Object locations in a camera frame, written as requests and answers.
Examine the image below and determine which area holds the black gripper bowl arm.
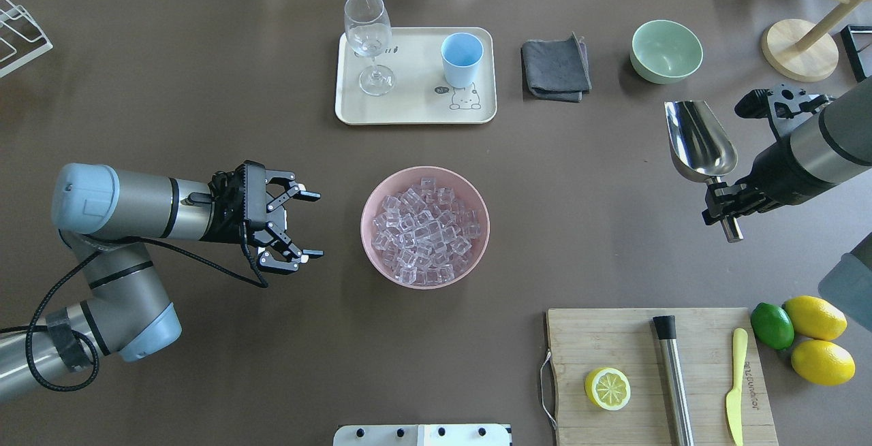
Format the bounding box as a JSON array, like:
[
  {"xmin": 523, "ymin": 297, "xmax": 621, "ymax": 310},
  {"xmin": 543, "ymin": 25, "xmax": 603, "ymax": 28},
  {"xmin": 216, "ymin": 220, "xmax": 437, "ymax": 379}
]
[{"xmin": 202, "ymin": 161, "xmax": 324, "ymax": 274}]

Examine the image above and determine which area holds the black gripper scoop arm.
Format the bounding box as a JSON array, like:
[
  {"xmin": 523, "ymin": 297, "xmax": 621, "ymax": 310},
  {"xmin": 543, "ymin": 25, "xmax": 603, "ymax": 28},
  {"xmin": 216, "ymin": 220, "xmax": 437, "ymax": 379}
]
[{"xmin": 702, "ymin": 177, "xmax": 767, "ymax": 225}]

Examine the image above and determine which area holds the steel ice scoop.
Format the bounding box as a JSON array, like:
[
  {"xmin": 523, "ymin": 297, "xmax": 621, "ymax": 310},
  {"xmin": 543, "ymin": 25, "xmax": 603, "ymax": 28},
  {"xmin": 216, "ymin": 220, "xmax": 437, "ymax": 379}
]
[{"xmin": 664, "ymin": 99, "xmax": 743, "ymax": 242}]

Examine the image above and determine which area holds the pink bowl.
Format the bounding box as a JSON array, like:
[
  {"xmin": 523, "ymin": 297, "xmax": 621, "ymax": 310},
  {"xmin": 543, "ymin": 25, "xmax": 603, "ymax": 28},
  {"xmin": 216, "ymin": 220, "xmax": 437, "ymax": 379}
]
[{"xmin": 360, "ymin": 165, "xmax": 491, "ymax": 290}]

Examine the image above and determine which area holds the silver robot arm with scoop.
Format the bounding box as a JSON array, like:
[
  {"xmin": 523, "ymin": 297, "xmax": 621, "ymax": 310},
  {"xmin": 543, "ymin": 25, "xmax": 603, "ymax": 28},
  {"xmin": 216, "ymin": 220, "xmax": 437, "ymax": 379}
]
[{"xmin": 702, "ymin": 78, "xmax": 871, "ymax": 225}]

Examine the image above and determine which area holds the silver robot arm near bowl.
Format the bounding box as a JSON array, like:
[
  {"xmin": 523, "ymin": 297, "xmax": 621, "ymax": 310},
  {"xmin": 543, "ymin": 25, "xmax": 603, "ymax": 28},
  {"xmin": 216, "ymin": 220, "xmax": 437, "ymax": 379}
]
[{"xmin": 2, "ymin": 161, "xmax": 323, "ymax": 402}]

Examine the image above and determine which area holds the pile of clear ice cubes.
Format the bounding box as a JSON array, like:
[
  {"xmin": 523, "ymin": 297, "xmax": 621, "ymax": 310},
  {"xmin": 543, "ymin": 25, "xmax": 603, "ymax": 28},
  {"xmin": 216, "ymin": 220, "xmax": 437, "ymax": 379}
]
[{"xmin": 372, "ymin": 176, "xmax": 482, "ymax": 287}]

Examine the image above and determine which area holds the wooden cup tree stand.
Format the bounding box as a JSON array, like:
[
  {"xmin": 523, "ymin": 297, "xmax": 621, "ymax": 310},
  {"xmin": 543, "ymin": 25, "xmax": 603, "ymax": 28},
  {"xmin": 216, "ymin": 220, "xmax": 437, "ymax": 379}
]
[{"xmin": 760, "ymin": 0, "xmax": 869, "ymax": 82}]

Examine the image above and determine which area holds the light blue cup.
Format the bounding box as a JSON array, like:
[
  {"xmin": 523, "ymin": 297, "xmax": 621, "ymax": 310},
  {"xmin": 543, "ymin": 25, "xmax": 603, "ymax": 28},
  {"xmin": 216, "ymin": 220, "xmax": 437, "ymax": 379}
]
[{"xmin": 440, "ymin": 33, "xmax": 484, "ymax": 87}]

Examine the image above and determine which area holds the green lime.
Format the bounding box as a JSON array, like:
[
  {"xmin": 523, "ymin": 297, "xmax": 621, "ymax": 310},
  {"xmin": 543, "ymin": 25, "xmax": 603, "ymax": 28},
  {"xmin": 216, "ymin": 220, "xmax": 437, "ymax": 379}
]
[{"xmin": 750, "ymin": 302, "xmax": 796, "ymax": 351}]

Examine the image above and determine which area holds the steel muddler black tip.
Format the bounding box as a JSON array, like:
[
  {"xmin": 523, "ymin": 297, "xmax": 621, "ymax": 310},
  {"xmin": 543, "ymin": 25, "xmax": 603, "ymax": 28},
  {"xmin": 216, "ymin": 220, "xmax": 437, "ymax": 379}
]
[{"xmin": 652, "ymin": 315, "xmax": 695, "ymax": 445}]

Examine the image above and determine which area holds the green bowl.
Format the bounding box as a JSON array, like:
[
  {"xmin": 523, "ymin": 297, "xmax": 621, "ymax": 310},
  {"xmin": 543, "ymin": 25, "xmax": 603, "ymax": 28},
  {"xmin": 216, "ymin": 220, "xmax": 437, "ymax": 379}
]
[{"xmin": 629, "ymin": 20, "xmax": 704, "ymax": 85}]

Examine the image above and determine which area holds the yellow lemon lower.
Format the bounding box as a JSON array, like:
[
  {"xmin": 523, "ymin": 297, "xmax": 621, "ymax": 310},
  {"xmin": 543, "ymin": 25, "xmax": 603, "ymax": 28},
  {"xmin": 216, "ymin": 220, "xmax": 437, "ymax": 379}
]
[{"xmin": 790, "ymin": 340, "xmax": 856, "ymax": 386}]

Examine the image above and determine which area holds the cream serving tray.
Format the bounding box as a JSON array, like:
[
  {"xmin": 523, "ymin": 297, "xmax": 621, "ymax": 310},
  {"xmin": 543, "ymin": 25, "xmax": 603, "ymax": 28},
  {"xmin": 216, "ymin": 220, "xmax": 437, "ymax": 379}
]
[{"xmin": 335, "ymin": 27, "xmax": 497, "ymax": 126}]

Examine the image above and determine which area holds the black glass holder tray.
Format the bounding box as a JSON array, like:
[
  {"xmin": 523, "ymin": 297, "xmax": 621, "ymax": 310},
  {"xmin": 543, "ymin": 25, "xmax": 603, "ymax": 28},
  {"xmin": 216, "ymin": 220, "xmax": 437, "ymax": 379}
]
[{"xmin": 840, "ymin": 25, "xmax": 871, "ymax": 82}]

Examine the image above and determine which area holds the yellow plastic knife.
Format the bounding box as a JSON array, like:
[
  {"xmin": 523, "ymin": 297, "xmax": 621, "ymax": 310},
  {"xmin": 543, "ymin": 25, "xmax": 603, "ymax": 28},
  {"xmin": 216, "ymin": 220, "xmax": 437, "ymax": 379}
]
[{"xmin": 725, "ymin": 328, "xmax": 748, "ymax": 445}]

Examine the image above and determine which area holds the wooden cutting board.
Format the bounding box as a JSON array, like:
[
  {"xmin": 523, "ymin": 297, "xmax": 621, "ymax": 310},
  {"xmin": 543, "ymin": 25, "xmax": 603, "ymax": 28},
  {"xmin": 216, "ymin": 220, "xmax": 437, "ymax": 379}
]
[{"xmin": 546, "ymin": 308, "xmax": 751, "ymax": 445}]

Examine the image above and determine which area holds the clear wine glass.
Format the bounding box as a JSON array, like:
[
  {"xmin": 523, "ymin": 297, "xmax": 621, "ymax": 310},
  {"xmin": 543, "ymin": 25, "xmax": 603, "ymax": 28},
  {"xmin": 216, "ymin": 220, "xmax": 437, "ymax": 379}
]
[{"xmin": 345, "ymin": 0, "xmax": 394, "ymax": 96}]

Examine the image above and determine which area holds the grey folded cloth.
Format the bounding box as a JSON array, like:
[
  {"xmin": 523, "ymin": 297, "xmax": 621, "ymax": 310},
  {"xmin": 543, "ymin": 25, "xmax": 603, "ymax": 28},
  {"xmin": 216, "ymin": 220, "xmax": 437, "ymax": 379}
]
[{"xmin": 521, "ymin": 33, "xmax": 592, "ymax": 103}]

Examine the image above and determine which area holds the half lemon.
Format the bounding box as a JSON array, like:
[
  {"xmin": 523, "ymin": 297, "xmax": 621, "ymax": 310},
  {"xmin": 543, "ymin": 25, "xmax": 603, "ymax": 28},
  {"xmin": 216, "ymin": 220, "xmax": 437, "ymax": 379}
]
[{"xmin": 585, "ymin": 366, "xmax": 632, "ymax": 411}]

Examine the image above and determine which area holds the white rack with cups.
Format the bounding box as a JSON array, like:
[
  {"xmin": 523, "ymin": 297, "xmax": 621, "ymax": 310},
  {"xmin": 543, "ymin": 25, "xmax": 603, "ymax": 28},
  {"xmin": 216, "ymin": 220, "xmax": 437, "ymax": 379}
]
[{"xmin": 1, "ymin": 0, "xmax": 54, "ymax": 78}]

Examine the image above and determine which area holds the wrist camera mount scoop arm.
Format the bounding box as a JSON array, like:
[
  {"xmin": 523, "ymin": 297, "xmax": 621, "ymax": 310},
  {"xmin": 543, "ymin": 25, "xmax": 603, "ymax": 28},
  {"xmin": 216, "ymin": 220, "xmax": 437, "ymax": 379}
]
[{"xmin": 734, "ymin": 84, "xmax": 835, "ymax": 142}]

